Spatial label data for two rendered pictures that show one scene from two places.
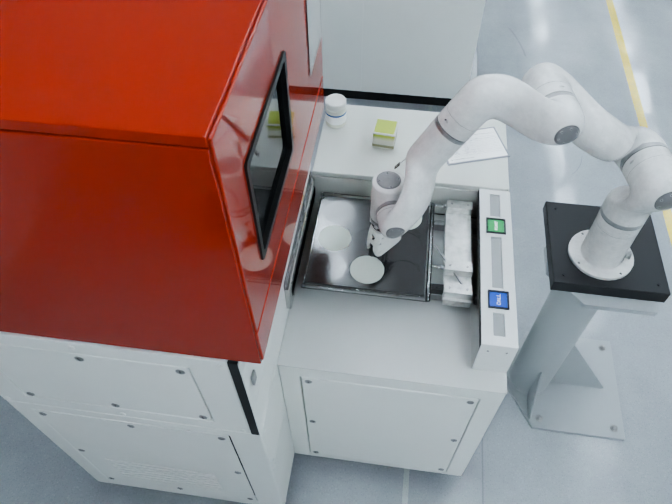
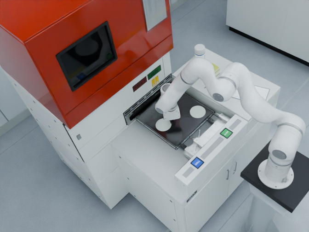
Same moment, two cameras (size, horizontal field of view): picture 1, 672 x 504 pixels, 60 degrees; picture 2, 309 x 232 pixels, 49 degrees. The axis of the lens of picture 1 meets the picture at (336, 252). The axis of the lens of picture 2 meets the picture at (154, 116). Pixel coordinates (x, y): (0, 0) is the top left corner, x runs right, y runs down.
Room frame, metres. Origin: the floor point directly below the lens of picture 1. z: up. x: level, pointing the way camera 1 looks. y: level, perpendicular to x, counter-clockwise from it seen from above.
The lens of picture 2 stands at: (0.05, -0.95, 2.61)
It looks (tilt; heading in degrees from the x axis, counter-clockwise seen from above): 52 degrees down; 44
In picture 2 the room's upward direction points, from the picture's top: 11 degrees counter-clockwise
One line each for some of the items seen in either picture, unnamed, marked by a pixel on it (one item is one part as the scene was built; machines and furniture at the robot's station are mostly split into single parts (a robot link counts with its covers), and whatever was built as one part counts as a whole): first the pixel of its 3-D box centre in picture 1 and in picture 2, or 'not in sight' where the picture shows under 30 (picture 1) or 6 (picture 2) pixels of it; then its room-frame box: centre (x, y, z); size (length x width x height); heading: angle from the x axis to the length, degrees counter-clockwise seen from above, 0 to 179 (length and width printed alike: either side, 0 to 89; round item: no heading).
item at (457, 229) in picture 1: (457, 253); (208, 138); (1.07, -0.37, 0.87); 0.36 x 0.08 x 0.03; 171
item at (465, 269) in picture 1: (458, 268); (200, 143); (0.99, -0.36, 0.89); 0.08 x 0.03 x 0.03; 81
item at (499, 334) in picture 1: (492, 274); (212, 153); (0.97, -0.45, 0.89); 0.55 x 0.09 x 0.14; 171
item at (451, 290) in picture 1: (457, 291); (191, 152); (0.91, -0.35, 0.89); 0.08 x 0.03 x 0.03; 81
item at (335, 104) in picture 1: (335, 111); (199, 52); (1.57, -0.01, 1.01); 0.07 x 0.07 x 0.10
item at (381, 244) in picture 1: (384, 231); (171, 111); (1.03, -0.14, 1.03); 0.10 x 0.07 x 0.11; 132
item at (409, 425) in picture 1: (395, 309); (196, 155); (1.15, -0.22, 0.41); 0.97 x 0.64 x 0.82; 171
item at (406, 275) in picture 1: (369, 242); (174, 114); (1.09, -0.10, 0.90); 0.34 x 0.34 x 0.01; 81
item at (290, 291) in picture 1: (301, 240); (150, 101); (1.11, 0.10, 0.89); 0.44 x 0.02 x 0.10; 171
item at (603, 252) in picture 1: (610, 235); (278, 165); (1.06, -0.80, 0.95); 0.19 x 0.19 x 0.18
